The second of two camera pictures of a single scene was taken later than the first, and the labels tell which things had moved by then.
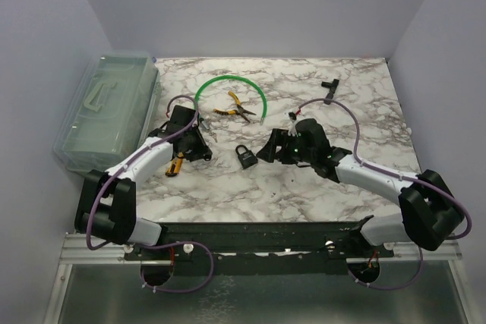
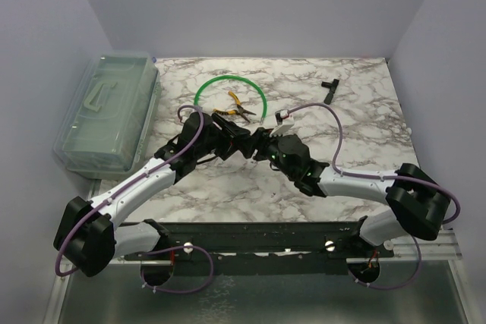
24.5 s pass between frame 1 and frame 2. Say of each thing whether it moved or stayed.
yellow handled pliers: stayed
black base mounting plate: stayed
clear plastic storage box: stayed
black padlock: moved
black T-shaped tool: stayed
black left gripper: moved
